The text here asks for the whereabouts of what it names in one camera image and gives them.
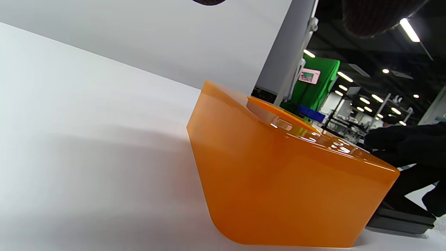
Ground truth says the person's right hand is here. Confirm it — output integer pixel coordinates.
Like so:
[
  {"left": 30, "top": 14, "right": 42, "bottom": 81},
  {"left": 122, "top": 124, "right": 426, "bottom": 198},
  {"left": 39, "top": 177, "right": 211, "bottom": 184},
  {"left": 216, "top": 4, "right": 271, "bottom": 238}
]
[{"left": 363, "top": 122, "right": 446, "bottom": 217}]

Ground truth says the blue plastic bin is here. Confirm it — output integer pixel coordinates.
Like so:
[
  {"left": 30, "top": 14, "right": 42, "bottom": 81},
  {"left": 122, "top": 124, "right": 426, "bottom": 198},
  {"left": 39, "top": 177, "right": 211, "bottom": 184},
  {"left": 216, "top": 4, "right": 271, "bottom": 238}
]
[{"left": 297, "top": 105, "right": 326, "bottom": 123}]

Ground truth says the small pink-framed screen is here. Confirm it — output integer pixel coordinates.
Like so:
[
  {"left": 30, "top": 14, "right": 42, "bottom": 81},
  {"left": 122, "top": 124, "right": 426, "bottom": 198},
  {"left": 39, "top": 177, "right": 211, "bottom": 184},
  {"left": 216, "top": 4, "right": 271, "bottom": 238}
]
[{"left": 298, "top": 68, "right": 321, "bottom": 85}]

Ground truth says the white metal partition frame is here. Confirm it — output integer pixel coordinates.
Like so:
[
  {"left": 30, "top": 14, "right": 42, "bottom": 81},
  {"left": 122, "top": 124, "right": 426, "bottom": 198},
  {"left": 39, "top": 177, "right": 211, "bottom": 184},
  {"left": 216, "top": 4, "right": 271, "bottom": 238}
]
[{"left": 255, "top": 0, "right": 320, "bottom": 106}]

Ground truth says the green cloth booth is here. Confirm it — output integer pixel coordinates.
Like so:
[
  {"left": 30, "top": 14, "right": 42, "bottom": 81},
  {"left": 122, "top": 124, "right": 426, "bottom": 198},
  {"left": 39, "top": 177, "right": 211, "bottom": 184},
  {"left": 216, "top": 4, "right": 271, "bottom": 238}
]
[{"left": 280, "top": 57, "right": 340, "bottom": 113}]

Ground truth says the white partition board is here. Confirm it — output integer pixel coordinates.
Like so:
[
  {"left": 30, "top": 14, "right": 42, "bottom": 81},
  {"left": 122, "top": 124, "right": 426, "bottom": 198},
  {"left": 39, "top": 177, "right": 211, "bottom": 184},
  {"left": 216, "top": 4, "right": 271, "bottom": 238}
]
[{"left": 0, "top": 0, "right": 294, "bottom": 95}]

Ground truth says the person's left hand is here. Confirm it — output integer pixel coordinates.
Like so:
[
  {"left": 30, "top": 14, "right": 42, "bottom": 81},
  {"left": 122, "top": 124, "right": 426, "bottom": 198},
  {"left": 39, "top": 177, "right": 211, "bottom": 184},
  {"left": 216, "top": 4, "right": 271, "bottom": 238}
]
[{"left": 192, "top": 0, "right": 430, "bottom": 38}]

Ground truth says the orange tissue box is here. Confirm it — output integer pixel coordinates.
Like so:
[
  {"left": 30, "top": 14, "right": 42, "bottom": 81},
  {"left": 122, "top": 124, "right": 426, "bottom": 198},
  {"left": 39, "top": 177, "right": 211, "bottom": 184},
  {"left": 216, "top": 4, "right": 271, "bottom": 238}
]
[{"left": 186, "top": 80, "right": 400, "bottom": 249}]

